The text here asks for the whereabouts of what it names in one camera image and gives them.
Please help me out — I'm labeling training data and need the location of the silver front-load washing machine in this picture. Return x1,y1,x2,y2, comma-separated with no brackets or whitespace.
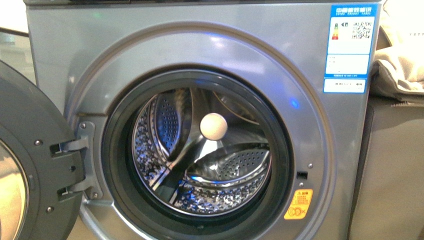
25,0,382,240

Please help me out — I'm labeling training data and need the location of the grey washing machine door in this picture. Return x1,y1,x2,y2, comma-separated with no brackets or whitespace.
0,62,85,240

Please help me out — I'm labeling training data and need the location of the white round drum hub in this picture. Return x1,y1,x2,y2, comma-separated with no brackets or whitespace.
199,113,228,141

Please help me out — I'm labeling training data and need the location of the orange warning sticker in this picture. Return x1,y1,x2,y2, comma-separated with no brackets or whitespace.
283,189,314,220

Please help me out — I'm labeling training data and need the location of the blue energy label sticker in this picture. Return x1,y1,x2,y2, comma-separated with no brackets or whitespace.
323,3,379,94

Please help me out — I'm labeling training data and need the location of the beige crumpled cloth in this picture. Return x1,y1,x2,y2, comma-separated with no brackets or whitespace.
370,0,424,104

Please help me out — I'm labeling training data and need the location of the grey cabinet beside washer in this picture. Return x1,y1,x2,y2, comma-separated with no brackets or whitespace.
347,97,424,240

